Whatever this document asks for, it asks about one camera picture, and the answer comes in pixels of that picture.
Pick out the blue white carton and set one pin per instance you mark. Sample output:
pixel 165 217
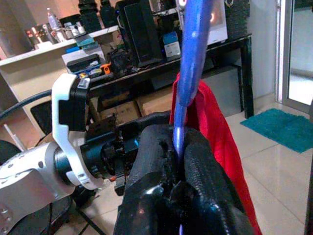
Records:
pixel 171 49

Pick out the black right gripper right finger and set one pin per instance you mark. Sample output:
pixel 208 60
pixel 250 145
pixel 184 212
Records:
pixel 203 171

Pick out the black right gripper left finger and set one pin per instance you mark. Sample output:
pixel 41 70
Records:
pixel 151 159

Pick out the cardboard box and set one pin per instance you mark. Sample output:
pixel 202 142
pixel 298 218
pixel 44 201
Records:
pixel 122 112
pixel 156 102

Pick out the white computer case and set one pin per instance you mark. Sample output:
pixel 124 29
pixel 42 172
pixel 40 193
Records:
pixel 218 24

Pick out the black folding chair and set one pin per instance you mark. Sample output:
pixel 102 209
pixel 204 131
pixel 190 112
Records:
pixel 41 117

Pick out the orange black tool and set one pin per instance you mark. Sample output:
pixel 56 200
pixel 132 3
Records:
pixel 105 68

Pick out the red cloth garment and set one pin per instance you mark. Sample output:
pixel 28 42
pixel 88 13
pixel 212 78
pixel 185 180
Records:
pixel 220 137

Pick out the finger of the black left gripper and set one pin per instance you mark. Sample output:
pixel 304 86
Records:
pixel 137 123

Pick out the teal plastic box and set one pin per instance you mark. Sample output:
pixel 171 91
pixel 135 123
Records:
pixel 85 42

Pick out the clear plastic bottle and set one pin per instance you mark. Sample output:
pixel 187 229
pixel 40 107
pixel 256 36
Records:
pixel 52 20

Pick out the black table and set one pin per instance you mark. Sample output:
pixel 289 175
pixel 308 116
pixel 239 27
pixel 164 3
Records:
pixel 247 85

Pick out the black tool case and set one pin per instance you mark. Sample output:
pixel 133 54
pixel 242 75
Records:
pixel 83 62

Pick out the black computer tower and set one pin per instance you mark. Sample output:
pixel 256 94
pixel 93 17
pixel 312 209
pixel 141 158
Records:
pixel 144 31

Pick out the sliding glass door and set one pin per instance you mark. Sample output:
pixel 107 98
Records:
pixel 283 49

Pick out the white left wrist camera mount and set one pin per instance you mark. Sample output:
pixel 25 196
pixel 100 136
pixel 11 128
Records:
pixel 64 84

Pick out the white counter shelf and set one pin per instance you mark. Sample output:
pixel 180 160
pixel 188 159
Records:
pixel 36 51

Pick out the teal floor mat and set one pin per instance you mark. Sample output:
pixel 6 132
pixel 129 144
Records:
pixel 281 129

